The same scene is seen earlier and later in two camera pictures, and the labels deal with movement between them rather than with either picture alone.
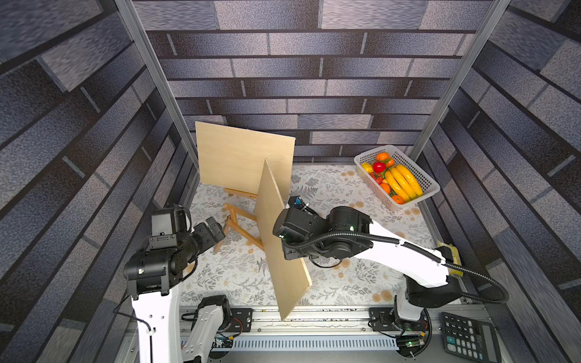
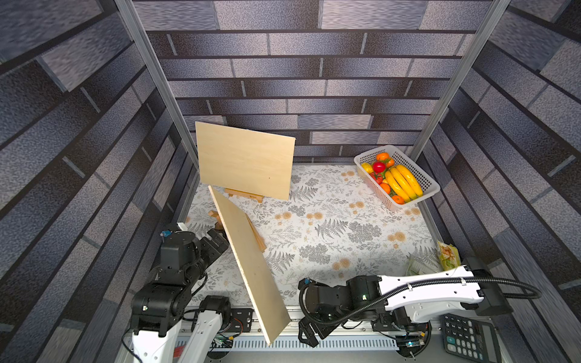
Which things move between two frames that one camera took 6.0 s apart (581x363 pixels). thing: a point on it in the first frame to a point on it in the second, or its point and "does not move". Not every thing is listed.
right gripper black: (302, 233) to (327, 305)
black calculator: (470, 339) does not move
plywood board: (288, 278) to (259, 286)
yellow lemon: (368, 167) does not move
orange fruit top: (385, 156) does not move
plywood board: (234, 158) does not move
